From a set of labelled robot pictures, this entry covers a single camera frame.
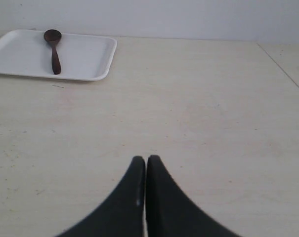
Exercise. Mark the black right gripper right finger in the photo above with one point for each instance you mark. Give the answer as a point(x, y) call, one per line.
point(170, 212)

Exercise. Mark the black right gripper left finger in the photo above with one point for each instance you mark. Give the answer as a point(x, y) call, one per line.
point(121, 213)

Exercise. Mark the dark wooden spoon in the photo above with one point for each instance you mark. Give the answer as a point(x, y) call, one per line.
point(53, 37)

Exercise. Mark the white plastic tray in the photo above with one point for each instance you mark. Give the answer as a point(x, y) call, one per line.
point(82, 57)

